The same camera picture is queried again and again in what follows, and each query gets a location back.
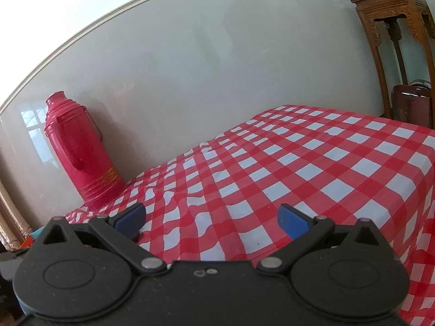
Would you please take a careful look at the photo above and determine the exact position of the colourful cardboard tray box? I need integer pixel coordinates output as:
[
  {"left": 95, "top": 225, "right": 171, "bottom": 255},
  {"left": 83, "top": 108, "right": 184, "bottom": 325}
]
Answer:
[{"left": 20, "top": 227, "right": 44, "bottom": 249}]

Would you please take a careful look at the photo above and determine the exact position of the red white checkered tablecloth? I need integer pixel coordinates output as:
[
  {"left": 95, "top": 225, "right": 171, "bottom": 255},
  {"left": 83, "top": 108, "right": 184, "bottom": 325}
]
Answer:
[{"left": 53, "top": 105, "right": 434, "bottom": 325}]

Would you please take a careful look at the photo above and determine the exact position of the red thermos flask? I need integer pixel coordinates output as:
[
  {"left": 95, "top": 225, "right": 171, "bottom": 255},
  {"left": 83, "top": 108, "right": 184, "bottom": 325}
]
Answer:
[{"left": 44, "top": 90, "right": 126, "bottom": 211}]

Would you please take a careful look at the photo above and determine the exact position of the beige curtain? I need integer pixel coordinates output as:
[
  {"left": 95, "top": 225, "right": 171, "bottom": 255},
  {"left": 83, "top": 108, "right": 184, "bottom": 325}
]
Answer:
[{"left": 0, "top": 182, "right": 32, "bottom": 251}]

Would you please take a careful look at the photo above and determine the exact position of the dark red wooden bucket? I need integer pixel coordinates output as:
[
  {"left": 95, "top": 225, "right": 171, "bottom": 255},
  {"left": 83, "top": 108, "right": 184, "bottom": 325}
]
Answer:
[{"left": 391, "top": 80, "right": 434, "bottom": 129}]

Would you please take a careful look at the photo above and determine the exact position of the carved wooden side stand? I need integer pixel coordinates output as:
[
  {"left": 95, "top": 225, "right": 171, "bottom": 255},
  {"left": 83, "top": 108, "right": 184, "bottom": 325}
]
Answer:
[{"left": 350, "top": 0, "right": 434, "bottom": 118}]

